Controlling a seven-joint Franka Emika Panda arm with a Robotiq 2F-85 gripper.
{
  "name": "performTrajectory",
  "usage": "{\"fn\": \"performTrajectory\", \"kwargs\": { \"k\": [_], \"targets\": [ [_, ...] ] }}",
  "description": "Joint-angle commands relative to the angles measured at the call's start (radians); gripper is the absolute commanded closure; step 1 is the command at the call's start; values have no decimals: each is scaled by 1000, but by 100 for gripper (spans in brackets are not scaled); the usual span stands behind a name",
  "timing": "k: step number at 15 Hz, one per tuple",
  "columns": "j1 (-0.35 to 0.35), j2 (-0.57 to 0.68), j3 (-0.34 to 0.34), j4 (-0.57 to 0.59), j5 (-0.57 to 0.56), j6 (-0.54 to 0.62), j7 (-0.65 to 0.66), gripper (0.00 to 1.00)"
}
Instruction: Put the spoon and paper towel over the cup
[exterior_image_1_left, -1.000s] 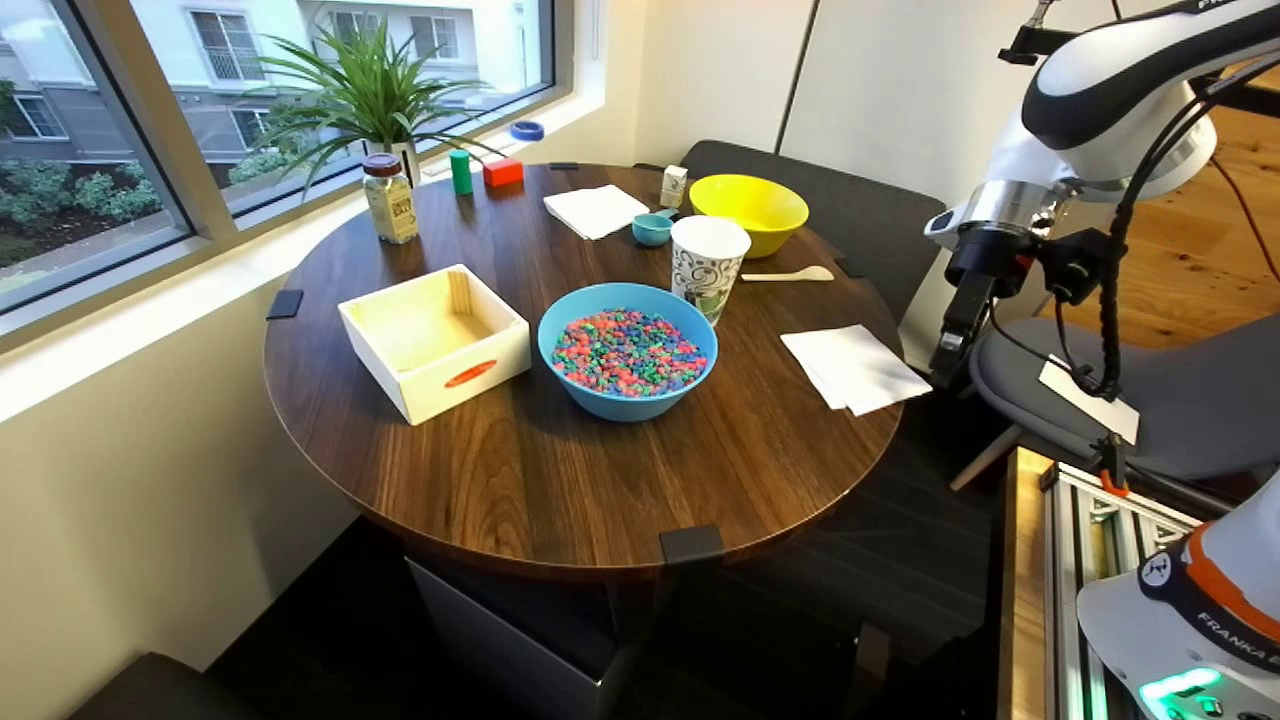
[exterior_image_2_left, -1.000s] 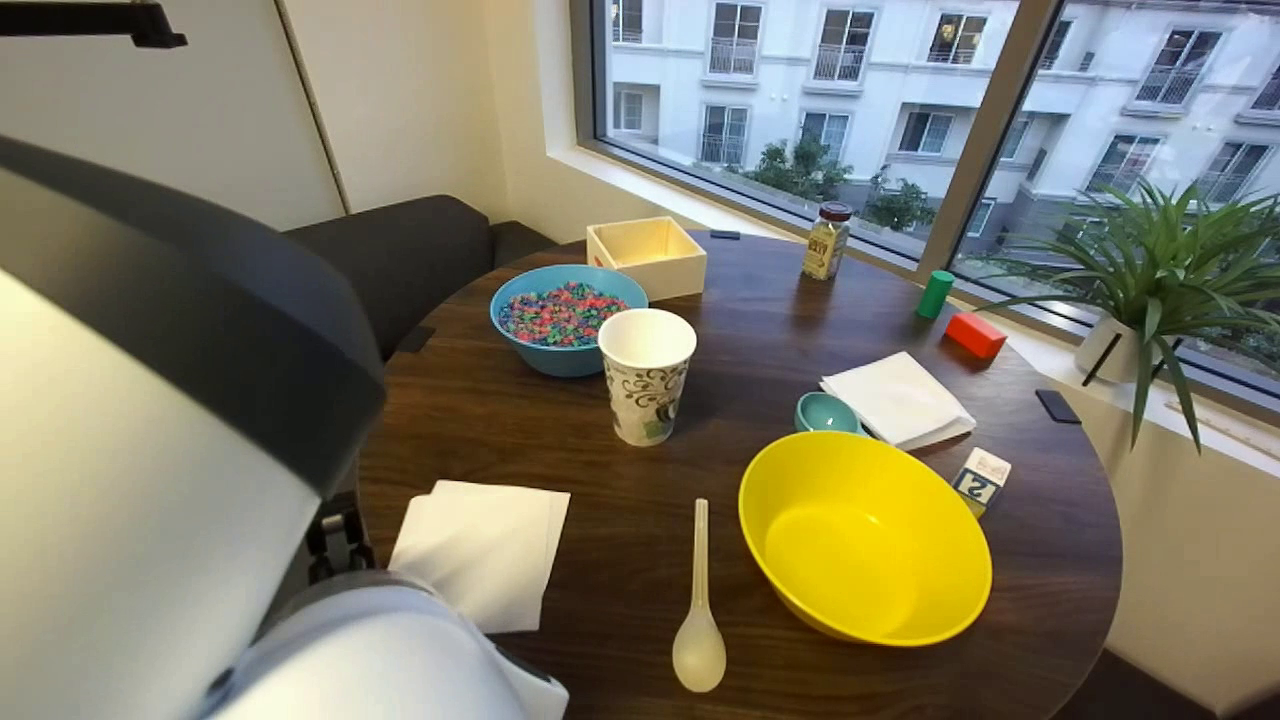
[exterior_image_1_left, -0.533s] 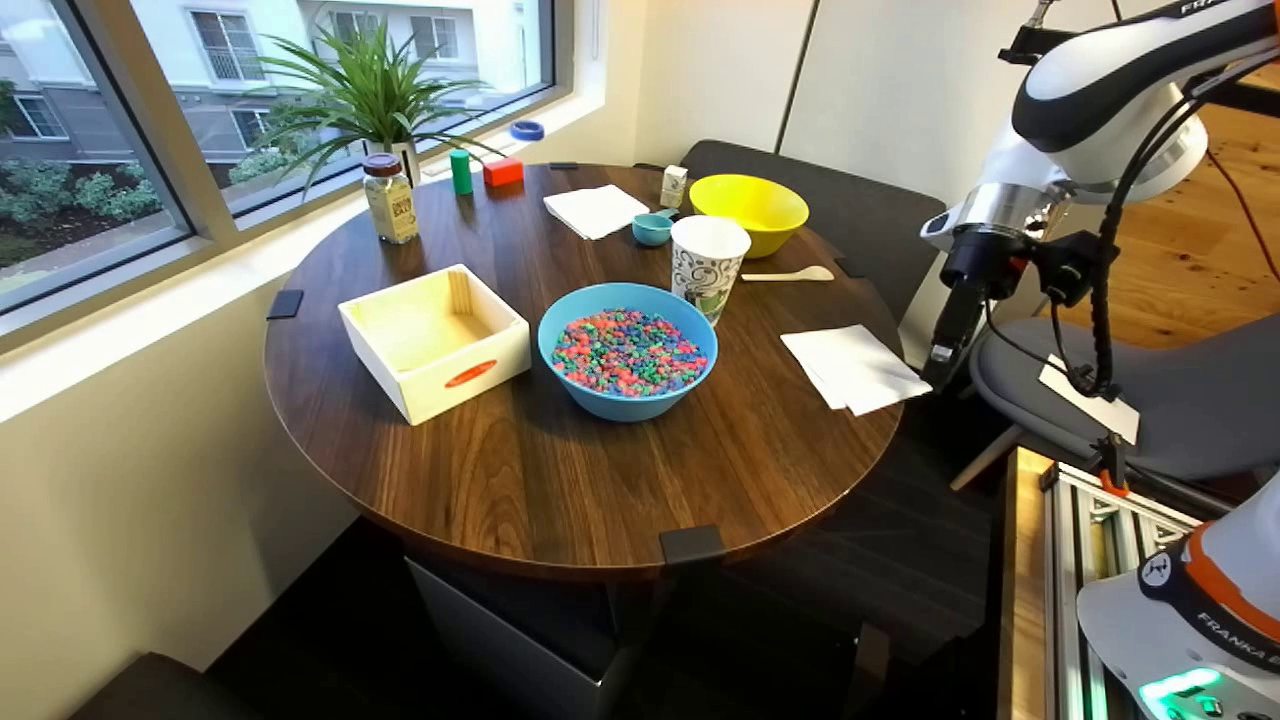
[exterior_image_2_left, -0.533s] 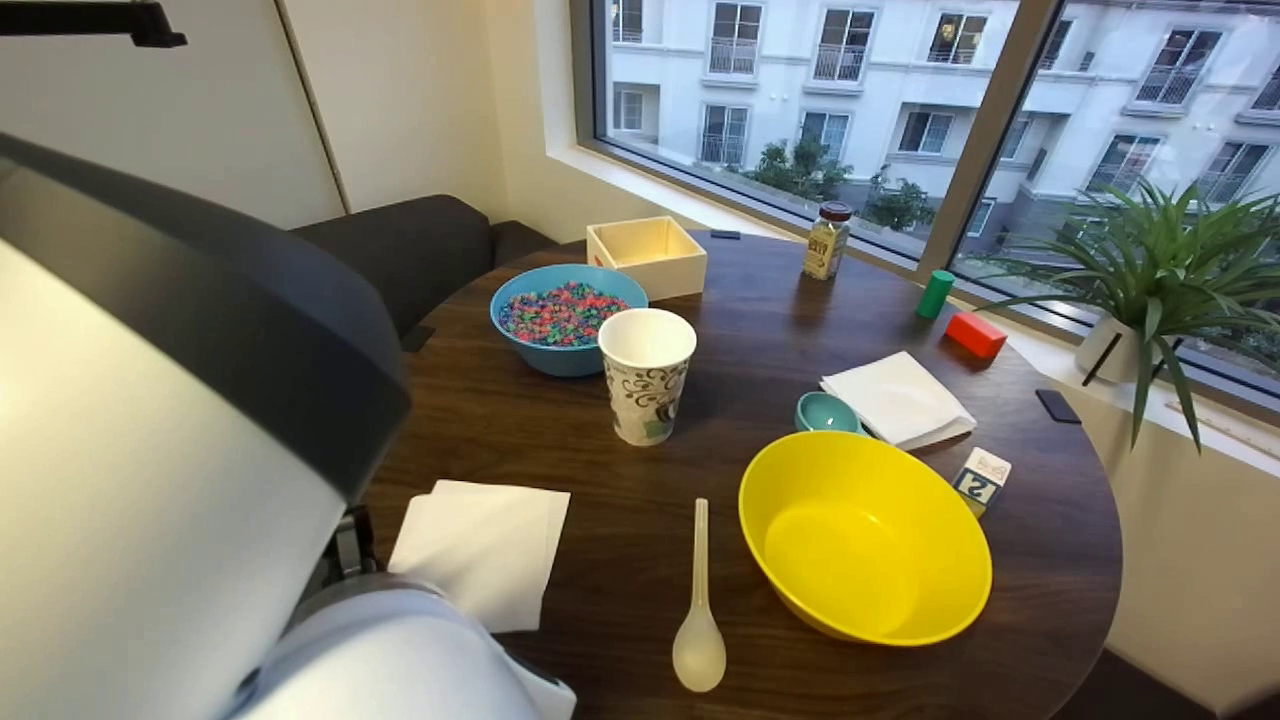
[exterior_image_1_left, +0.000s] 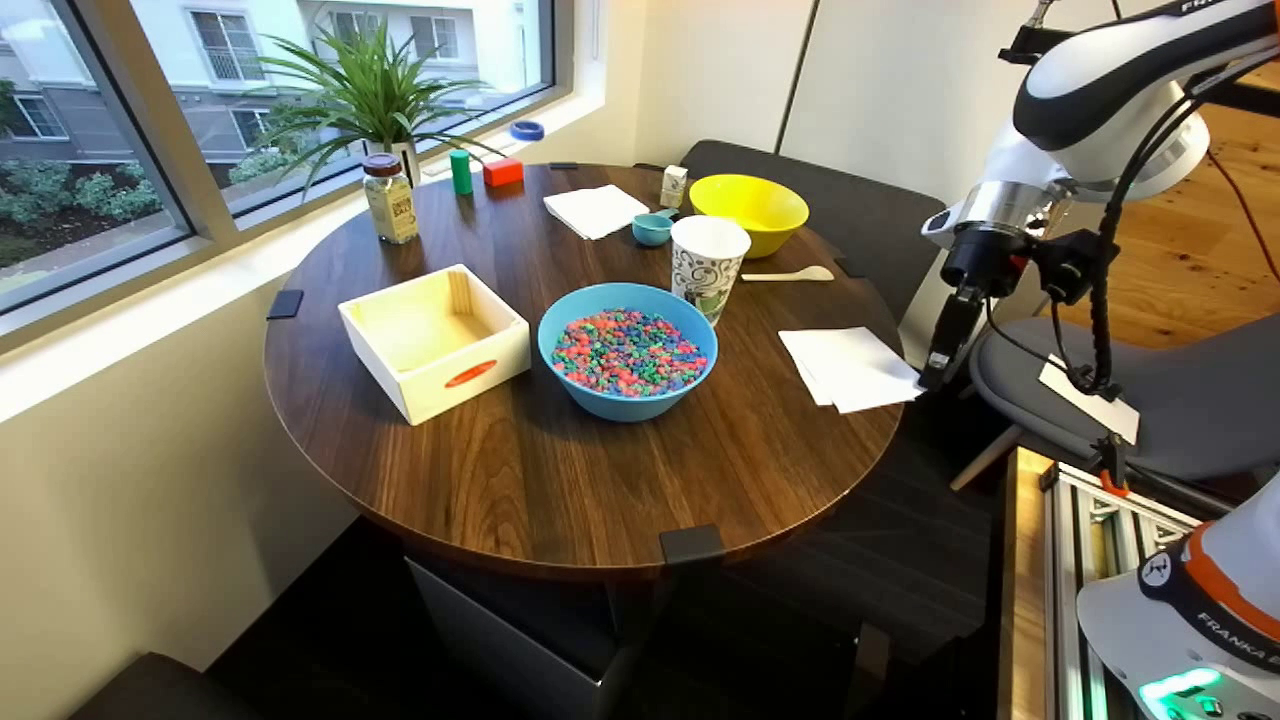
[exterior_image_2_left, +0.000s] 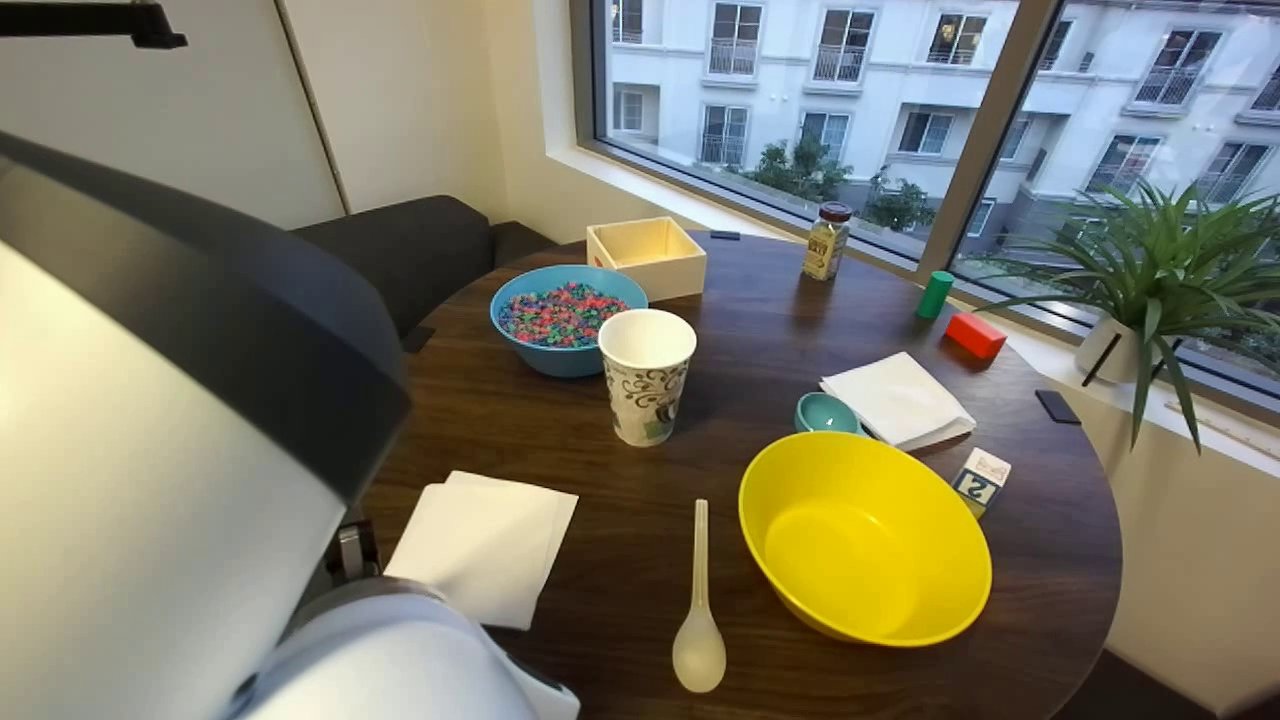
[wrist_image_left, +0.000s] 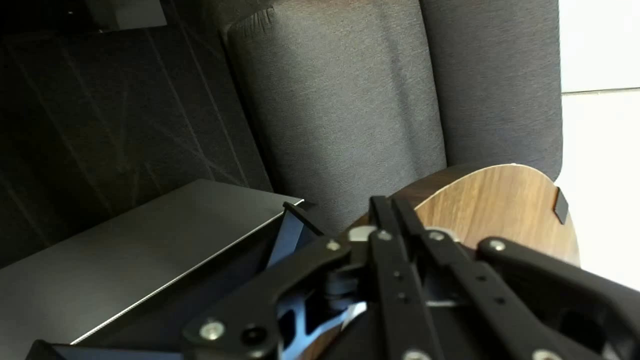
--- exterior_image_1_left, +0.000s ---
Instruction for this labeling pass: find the window frame post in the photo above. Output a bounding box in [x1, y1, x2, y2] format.
[72, 0, 246, 253]

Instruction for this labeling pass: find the patterned paper cup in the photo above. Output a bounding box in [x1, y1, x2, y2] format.
[670, 211, 757, 328]

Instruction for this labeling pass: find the small white carton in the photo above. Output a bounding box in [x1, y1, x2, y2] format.
[655, 159, 694, 216]

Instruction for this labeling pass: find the grey chair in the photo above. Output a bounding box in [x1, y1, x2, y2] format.
[947, 311, 1280, 497]

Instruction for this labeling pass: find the thin black cable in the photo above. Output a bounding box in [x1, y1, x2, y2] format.
[1204, 144, 1280, 293]

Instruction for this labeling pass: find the green potted plant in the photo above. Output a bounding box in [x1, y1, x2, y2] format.
[231, 15, 498, 191]

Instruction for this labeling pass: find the white plastic spoon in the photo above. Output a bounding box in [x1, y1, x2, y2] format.
[739, 261, 841, 288]

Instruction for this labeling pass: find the green cylinder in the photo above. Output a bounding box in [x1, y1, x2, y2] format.
[446, 144, 479, 204]

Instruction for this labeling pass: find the white wooden box tray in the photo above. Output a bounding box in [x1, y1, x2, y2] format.
[337, 261, 538, 429]

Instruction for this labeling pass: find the folded white napkin stack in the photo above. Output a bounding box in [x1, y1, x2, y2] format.
[542, 180, 654, 242]

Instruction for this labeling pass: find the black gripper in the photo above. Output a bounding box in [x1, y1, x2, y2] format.
[925, 216, 1042, 392]

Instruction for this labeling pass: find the blue bowl with colourful candies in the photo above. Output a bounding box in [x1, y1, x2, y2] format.
[531, 278, 724, 429]

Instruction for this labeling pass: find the white plate on stand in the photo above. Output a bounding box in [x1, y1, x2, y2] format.
[1038, 350, 1150, 447]

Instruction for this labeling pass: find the grey table pedestal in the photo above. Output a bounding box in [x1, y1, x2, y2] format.
[401, 555, 633, 720]

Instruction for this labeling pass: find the dark grey sofa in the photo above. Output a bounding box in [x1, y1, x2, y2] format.
[675, 135, 951, 324]

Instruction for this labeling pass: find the red block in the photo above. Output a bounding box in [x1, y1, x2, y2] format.
[479, 154, 527, 194]

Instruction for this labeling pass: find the yellow plastic bowl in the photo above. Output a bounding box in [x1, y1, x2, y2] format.
[686, 170, 813, 263]

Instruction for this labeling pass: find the jar with yellow label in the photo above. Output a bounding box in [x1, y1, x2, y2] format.
[360, 153, 424, 247]

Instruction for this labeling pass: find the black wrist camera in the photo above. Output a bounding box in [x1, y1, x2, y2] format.
[1038, 229, 1119, 306]

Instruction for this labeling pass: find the small teal dish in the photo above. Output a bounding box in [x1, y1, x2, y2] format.
[630, 207, 675, 253]

